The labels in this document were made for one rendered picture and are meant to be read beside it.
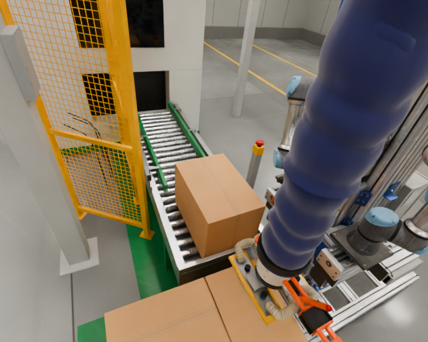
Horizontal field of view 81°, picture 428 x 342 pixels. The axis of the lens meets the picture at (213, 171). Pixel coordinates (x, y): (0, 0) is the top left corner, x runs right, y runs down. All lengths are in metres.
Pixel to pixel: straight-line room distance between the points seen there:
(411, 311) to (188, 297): 1.95
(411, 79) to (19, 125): 1.63
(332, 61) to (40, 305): 2.39
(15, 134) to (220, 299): 1.47
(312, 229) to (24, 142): 1.51
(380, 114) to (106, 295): 2.17
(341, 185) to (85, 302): 2.05
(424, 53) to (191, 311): 1.49
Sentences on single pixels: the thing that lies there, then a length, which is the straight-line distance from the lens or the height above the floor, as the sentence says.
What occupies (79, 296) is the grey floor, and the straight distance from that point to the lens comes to 2.41.
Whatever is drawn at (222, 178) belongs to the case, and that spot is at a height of 0.95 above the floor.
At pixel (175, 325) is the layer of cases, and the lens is 1.61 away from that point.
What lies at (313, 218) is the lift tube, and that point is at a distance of 0.87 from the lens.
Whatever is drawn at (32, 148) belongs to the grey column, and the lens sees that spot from 1.74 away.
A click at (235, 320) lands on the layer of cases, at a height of 0.54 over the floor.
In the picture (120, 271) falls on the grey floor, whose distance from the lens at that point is 2.42.
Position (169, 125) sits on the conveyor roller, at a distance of 3.11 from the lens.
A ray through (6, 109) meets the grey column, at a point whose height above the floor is 1.43.
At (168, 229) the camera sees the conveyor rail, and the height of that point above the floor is 0.60.
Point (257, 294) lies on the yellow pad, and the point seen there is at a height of 0.95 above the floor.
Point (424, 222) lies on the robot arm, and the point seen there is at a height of 1.34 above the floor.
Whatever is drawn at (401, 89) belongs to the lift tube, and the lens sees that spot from 0.65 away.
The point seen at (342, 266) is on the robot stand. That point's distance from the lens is 1.46.
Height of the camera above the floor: 2.07
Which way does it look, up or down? 39 degrees down
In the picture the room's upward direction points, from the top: 7 degrees clockwise
